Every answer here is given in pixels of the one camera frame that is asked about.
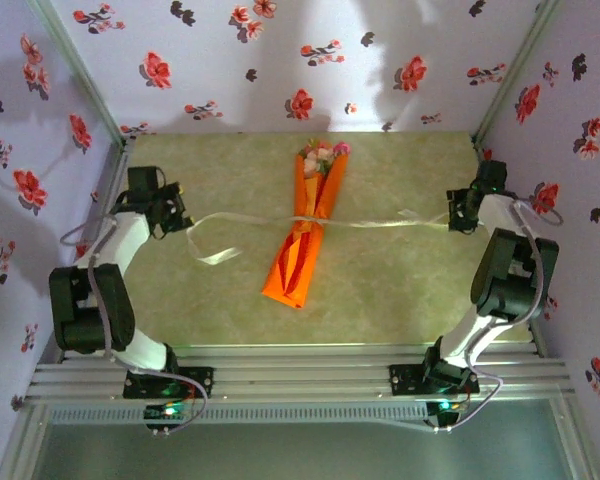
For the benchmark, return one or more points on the white satin ribbon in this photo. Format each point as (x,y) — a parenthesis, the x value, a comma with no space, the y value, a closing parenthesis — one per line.
(255,217)

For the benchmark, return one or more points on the peach white artificial flower spray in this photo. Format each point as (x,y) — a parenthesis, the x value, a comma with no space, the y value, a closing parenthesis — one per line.
(311,165)

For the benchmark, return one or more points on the orange wrapping paper sheet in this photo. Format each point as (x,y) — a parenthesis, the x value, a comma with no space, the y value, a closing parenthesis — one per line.
(300,260)

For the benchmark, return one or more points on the cream rose artificial flower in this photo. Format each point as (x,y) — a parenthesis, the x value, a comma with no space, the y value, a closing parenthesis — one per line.
(325,153)

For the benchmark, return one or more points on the pink rose artificial flower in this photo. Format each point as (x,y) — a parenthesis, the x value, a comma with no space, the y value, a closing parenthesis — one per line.
(342,148)

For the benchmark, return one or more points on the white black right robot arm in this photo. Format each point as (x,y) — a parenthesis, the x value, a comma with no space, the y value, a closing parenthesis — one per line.
(500,215)

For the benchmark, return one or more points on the aluminium corner post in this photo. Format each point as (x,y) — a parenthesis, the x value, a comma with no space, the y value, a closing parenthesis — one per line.
(517,65)
(77,65)

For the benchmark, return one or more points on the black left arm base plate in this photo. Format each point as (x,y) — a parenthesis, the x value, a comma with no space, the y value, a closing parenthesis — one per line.
(205,385)

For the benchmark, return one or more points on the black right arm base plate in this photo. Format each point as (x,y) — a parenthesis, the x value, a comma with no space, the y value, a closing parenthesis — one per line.
(402,380)

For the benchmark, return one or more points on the aluminium frame cross rail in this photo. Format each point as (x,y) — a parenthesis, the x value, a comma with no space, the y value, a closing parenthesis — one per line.
(305,377)

